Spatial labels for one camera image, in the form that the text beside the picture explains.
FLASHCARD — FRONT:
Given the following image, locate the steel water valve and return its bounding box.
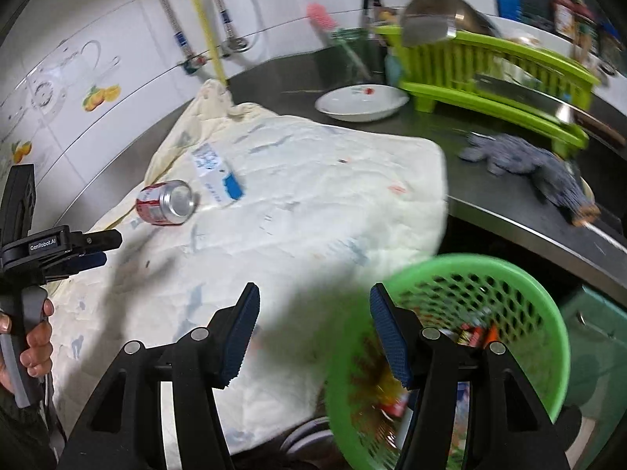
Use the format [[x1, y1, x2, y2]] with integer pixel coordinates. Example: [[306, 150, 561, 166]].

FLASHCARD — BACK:
[[201, 0, 253, 57]]

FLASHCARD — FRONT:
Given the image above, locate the steel cleaver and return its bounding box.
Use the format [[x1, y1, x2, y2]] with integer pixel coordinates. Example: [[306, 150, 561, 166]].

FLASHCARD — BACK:
[[473, 73, 574, 123]]

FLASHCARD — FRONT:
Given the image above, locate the cream quilted cloth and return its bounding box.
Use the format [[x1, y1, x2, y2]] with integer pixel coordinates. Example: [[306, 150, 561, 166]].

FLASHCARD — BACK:
[[46, 78, 449, 456]]

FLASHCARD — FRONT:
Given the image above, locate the person's left hand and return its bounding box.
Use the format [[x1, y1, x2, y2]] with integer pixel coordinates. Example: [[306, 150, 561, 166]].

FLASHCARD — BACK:
[[0, 300, 54, 395]]

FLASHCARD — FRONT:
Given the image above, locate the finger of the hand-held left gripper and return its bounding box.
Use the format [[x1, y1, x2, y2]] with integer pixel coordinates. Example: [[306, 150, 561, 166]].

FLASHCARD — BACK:
[[72, 229, 123, 258], [63, 252, 107, 275]]

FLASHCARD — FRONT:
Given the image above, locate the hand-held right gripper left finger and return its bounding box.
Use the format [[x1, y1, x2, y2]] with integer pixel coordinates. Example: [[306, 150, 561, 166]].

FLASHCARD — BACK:
[[61, 282, 261, 470]]

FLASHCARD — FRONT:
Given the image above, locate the white and blue milk carton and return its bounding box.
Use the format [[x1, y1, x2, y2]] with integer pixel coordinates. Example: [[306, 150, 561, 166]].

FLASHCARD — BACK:
[[191, 143, 246, 206]]

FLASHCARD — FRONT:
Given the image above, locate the green plastic dish rack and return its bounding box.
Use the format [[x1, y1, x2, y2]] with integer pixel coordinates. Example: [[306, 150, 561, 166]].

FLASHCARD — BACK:
[[375, 24, 601, 160]]

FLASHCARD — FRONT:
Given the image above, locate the red soda can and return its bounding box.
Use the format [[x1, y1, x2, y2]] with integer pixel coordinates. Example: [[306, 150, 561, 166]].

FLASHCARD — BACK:
[[136, 179, 199, 227]]

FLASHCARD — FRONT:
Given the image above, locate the teal cabinet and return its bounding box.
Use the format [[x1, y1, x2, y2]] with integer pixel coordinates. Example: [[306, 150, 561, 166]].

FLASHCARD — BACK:
[[558, 284, 627, 417]]

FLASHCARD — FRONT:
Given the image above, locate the grey rag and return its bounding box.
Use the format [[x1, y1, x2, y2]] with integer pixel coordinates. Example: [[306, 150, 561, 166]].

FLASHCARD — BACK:
[[458, 132, 601, 228]]

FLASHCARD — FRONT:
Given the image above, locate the person's left forearm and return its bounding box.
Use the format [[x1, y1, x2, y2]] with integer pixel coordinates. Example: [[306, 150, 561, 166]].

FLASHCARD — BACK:
[[0, 389, 67, 470]]

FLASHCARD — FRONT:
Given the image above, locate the white shallow plate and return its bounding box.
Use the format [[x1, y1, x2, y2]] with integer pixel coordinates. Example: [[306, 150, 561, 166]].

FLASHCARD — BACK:
[[314, 84, 410, 123]]

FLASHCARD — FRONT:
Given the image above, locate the water valve with red handle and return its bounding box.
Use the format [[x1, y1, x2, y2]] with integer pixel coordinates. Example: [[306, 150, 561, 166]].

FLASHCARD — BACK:
[[147, 0, 209, 76]]

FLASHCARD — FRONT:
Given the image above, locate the teal plastic bottle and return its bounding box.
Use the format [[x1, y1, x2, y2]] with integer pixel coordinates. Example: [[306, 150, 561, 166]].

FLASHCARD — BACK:
[[384, 49, 405, 86]]

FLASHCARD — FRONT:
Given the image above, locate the green plastic basket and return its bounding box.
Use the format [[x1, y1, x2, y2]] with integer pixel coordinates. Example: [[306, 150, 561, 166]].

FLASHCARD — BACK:
[[323, 253, 571, 470]]

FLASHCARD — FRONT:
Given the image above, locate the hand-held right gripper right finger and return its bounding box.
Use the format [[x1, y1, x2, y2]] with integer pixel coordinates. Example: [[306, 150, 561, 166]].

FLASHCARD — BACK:
[[369, 282, 571, 470]]

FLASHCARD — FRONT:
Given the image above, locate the pink brush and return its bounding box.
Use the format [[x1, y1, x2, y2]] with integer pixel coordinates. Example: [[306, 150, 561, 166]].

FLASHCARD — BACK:
[[306, 3, 373, 84]]

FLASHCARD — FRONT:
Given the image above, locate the yellow hose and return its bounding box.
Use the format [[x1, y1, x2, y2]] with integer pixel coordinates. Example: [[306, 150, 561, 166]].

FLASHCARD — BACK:
[[186, 0, 228, 89]]

